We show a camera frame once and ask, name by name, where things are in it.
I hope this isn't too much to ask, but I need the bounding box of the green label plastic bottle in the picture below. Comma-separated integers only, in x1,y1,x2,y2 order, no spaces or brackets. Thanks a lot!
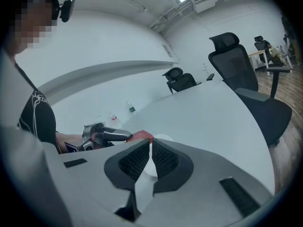
127,101,137,117

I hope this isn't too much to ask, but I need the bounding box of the black head-mounted camera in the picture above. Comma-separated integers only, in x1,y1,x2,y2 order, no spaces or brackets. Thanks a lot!
57,0,77,23

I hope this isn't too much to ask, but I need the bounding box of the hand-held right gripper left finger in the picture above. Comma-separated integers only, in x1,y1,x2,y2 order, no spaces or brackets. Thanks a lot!
59,138,151,222

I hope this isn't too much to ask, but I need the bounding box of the person's head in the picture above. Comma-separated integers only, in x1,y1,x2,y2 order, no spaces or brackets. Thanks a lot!
9,0,60,57

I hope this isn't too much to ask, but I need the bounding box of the white round plate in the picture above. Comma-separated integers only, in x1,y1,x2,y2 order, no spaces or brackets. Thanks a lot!
143,133,175,177

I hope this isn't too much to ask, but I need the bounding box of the white ceiling air conditioner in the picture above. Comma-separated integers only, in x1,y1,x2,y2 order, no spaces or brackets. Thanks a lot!
191,0,219,14

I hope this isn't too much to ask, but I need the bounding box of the person's black printed shirt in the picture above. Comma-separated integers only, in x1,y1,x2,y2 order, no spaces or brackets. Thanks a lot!
13,62,60,155

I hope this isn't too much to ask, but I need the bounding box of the black mesh office chair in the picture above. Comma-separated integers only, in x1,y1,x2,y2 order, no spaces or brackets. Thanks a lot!
207,32,294,147
254,35,273,63
161,67,202,95

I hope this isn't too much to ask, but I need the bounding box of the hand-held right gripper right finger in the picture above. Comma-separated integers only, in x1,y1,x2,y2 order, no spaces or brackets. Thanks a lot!
135,138,273,227

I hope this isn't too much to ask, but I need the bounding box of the person's left forearm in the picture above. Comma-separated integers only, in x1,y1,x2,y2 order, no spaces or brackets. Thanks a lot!
55,132,84,155

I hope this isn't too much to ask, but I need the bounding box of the translucent red plastic piece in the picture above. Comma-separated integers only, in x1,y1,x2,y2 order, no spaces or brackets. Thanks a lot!
127,130,155,143

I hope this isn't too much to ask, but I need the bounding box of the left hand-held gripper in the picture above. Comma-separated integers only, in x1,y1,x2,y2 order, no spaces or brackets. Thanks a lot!
64,123,132,154

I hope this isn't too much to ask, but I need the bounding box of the red label plastic bottle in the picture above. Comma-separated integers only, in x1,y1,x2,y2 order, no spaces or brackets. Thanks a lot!
108,112,122,128

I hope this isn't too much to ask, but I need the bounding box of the white desk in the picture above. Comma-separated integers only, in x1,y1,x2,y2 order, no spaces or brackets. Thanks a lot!
248,49,272,77

